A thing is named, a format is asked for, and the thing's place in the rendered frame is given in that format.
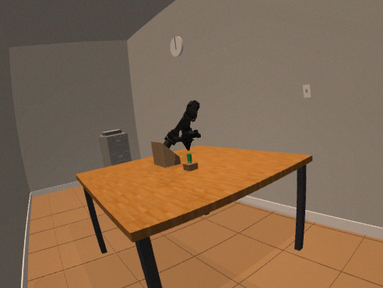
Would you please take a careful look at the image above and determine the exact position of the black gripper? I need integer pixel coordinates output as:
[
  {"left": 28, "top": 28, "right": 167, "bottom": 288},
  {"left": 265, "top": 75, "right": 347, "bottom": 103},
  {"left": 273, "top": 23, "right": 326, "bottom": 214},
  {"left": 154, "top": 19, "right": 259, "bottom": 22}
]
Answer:
[{"left": 173, "top": 126, "right": 201, "bottom": 151}]

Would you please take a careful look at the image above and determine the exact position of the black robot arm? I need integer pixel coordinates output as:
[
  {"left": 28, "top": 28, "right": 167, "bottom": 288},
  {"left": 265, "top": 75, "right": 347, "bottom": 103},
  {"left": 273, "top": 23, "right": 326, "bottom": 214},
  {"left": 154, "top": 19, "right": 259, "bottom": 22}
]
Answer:
[{"left": 163, "top": 100, "right": 200, "bottom": 148}]

